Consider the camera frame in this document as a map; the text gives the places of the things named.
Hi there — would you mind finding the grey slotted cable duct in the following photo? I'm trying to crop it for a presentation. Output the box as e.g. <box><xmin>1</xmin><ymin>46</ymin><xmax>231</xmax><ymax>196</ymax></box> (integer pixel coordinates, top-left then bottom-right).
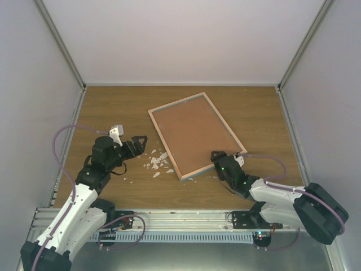
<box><xmin>100</xmin><ymin>231</ymin><xmax>253</xmax><ymax>244</ymax></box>

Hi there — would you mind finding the aluminium corner post left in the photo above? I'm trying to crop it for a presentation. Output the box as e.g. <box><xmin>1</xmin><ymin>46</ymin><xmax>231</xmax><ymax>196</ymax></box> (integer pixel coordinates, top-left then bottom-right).
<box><xmin>33</xmin><ymin>0</ymin><xmax>86</xmax><ymax>91</ymax></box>

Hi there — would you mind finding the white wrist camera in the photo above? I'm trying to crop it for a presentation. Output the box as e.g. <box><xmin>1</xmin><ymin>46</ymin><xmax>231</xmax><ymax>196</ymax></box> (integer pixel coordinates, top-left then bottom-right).
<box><xmin>109</xmin><ymin>124</ymin><xmax>124</xmax><ymax>147</ymax></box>
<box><xmin>233</xmin><ymin>154</ymin><xmax>245</xmax><ymax>167</ymax></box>

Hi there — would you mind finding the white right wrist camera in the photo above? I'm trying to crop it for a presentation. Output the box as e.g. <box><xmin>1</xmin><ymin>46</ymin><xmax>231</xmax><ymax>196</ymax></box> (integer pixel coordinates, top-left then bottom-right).
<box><xmin>233</xmin><ymin>154</ymin><xmax>245</xmax><ymax>167</ymax></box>

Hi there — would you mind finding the white debris pile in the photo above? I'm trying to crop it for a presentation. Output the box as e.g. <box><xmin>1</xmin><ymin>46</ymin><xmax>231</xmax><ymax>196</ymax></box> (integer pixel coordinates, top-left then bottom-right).
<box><xmin>140</xmin><ymin>148</ymin><xmax>175</xmax><ymax>179</ymax></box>

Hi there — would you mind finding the aluminium front rail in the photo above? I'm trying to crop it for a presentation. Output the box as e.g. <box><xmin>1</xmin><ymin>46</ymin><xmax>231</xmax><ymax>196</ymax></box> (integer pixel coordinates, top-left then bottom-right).
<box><xmin>30</xmin><ymin>208</ymin><xmax>306</xmax><ymax>231</ymax></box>

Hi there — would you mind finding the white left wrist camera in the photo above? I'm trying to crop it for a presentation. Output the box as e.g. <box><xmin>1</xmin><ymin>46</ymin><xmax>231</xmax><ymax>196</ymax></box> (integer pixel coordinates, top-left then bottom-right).
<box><xmin>109</xmin><ymin>124</ymin><xmax>124</xmax><ymax>147</ymax></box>

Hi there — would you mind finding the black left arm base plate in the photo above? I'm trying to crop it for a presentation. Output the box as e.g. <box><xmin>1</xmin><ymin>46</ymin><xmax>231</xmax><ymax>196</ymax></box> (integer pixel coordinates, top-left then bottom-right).
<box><xmin>101</xmin><ymin>210</ymin><xmax>134</xmax><ymax>230</ymax></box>

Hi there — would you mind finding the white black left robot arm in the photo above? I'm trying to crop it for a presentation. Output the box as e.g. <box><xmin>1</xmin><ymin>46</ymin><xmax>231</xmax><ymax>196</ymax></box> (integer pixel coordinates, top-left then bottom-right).
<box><xmin>20</xmin><ymin>135</ymin><xmax>148</xmax><ymax>270</ymax></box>

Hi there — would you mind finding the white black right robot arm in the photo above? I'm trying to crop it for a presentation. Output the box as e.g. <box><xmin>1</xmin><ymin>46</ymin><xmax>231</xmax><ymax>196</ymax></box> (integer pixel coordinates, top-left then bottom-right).
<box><xmin>210</xmin><ymin>151</ymin><xmax>349</xmax><ymax>245</ymax></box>

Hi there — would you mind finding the aluminium corner post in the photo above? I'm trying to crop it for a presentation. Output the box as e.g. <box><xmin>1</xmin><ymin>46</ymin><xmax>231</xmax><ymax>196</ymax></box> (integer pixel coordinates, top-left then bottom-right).
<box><xmin>277</xmin><ymin>0</ymin><xmax>335</xmax><ymax>91</ymax></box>
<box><xmin>33</xmin><ymin>0</ymin><xmax>86</xmax><ymax>91</ymax></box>

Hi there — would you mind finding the turquoise picture frame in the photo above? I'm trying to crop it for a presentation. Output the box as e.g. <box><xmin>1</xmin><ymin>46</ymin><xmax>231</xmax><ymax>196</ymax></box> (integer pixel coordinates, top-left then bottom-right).
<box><xmin>148</xmin><ymin>92</ymin><xmax>247</xmax><ymax>181</ymax></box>

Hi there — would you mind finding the aluminium corner post right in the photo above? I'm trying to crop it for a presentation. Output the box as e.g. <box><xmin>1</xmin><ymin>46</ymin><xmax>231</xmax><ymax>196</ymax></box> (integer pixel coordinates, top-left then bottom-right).
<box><xmin>277</xmin><ymin>0</ymin><xmax>335</xmax><ymax>91</ymax></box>

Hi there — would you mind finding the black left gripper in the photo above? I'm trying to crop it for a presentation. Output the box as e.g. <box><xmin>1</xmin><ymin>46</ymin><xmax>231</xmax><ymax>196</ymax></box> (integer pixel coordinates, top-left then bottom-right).
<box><xmin>107</xmin><ymin>135</ymin><xmax>147</xmax><ymax>171</ymax></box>

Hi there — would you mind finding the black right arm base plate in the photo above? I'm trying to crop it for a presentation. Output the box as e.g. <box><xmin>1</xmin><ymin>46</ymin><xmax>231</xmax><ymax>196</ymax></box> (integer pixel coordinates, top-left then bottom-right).
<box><xmin>227</xmin><ymin>211</ymin><xmax>283</xmax><ymax>230</ymax></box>

